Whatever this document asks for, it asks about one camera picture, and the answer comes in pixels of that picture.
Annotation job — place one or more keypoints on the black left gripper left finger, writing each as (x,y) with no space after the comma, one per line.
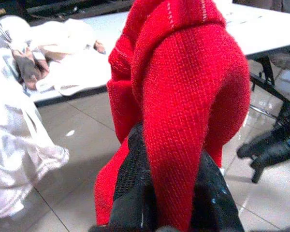
(133,188)

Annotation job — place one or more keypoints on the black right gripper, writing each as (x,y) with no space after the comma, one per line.
(280,145)

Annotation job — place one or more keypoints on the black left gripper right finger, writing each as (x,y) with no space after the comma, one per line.
(212,198)

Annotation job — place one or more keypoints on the plain red shirt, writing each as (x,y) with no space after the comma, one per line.
(183,96)

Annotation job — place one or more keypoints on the white mesh jersey brown print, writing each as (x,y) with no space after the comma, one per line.
(62,48)

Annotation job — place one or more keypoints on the cream white jeans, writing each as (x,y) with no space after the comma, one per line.
(12,145)

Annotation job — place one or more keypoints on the black metal table frame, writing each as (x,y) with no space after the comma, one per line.
(268,77)

